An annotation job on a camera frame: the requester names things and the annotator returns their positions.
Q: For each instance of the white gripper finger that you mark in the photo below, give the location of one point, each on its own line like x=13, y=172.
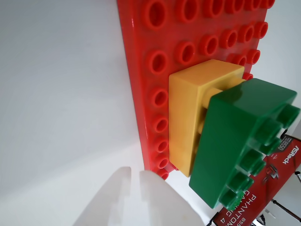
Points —
x=110, y=200
x=164, y=204

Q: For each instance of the large green lego brick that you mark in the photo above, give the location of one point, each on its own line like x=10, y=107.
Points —
x=225, y=141

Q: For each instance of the yellow lego brick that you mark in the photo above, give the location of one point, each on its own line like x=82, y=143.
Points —
x=183, y=117

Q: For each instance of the red lego baseplate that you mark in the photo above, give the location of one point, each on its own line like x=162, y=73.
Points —
x=138, y=70

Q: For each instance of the red ASRock cardboard box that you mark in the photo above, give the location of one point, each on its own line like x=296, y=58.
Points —
x=270, y=183

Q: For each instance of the thin black tripod leg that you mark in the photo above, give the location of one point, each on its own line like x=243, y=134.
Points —
x=285, y=209
x=298, y=176

